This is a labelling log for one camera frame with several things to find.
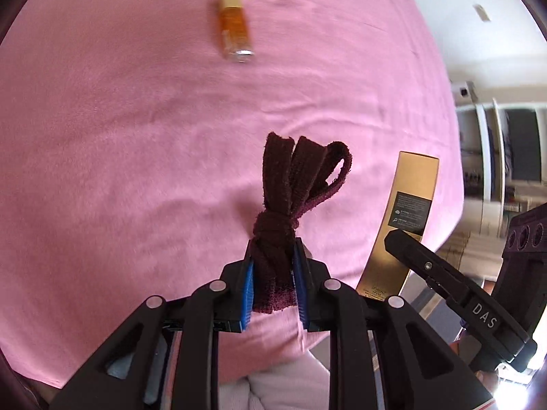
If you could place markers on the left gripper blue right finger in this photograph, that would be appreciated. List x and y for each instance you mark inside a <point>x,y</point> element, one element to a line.
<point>300,285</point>

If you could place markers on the amber perfume bottle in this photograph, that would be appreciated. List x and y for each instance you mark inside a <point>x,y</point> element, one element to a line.
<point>234,31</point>

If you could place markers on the white shelf unit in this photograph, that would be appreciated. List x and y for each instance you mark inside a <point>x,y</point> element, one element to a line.
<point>503,148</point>

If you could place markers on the gold cardboard box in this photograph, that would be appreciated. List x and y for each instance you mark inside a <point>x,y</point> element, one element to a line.
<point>408,208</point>

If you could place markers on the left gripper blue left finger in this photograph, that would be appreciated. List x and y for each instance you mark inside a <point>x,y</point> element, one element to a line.
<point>247,296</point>

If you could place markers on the pink bed sheet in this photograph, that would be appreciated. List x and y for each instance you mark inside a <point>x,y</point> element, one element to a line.
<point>131,150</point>

